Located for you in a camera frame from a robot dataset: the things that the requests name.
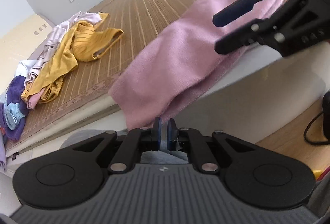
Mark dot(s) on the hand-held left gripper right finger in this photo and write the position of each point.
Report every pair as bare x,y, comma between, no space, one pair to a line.
170,134

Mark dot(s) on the purple knitted sweater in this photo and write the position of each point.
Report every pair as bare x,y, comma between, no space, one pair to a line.
16,87

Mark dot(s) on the lavender garment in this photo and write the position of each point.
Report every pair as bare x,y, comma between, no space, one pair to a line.
2,154

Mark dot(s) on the cream bed headboard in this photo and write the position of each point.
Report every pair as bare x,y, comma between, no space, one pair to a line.
18,41

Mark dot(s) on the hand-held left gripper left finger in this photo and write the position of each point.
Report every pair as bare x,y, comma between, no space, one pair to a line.
157,134

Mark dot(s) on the small yellow object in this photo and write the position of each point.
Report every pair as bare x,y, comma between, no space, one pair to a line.
318,174

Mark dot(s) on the black device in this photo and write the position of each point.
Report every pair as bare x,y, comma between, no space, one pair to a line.
327,113

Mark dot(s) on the light blue knitted garment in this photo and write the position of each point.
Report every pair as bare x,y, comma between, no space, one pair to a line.
13,115

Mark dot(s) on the bamboo bed mat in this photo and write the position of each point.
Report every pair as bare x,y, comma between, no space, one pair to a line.
154,2

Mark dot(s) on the white garment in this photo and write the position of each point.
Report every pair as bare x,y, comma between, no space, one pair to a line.
25,66

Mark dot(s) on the pink sweater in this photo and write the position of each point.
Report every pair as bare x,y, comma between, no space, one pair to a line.
180,59

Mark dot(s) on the pale pink garment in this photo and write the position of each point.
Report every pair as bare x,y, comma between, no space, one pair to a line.
59,33

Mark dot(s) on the yellow striped garment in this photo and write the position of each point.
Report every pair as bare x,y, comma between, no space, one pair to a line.
56,66

